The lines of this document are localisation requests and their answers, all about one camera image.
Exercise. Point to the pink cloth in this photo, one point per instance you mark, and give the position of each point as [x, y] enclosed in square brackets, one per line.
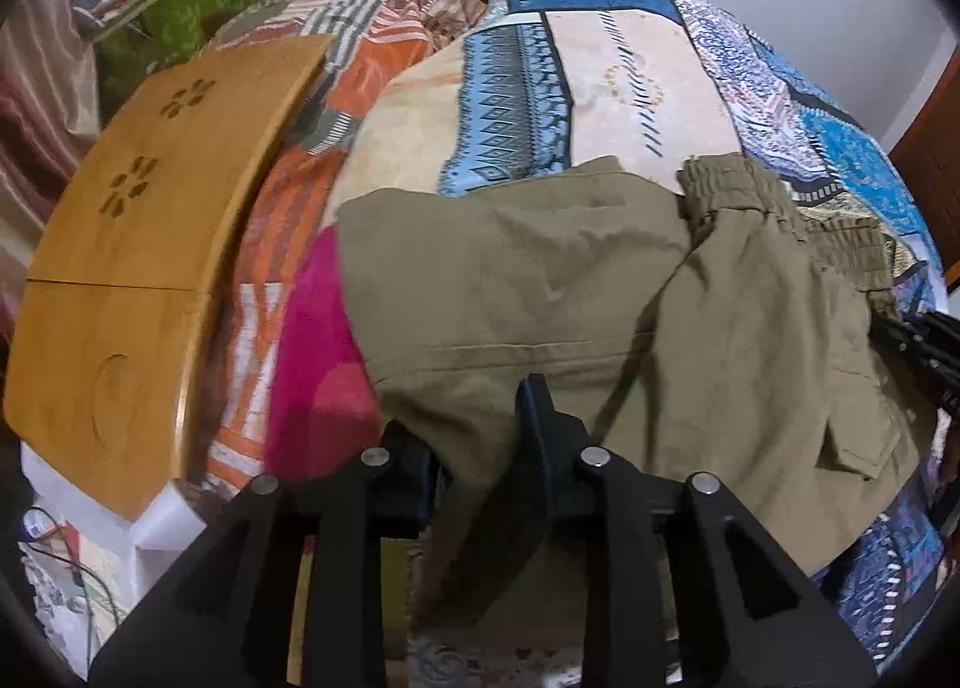
[315, 373]

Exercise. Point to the striped brown curtain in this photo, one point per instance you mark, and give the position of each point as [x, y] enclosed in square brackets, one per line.
[37, 96]

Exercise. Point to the wooden lap desk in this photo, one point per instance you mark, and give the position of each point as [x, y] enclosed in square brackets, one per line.
[150, 245]

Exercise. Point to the blue patchwork blanket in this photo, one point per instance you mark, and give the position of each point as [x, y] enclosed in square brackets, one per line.
[637, 81]

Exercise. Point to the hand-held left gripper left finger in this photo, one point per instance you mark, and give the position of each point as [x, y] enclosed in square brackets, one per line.
[405, 489]

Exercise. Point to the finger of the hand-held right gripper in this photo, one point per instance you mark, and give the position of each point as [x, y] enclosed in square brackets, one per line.
[926, 358]

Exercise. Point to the orange striped blanket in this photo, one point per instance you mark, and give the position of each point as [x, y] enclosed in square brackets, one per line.
[300, 171]

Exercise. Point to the wooden bed footboard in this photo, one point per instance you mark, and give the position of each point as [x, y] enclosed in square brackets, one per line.
[937, 163]

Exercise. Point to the green patterned bag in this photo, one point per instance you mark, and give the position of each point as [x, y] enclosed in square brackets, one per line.
[187, 6]

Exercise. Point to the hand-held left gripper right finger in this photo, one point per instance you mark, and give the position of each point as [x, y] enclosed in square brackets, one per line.
[536, 418]

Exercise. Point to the khaki pants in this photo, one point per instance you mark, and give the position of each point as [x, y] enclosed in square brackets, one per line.
[562, 283]

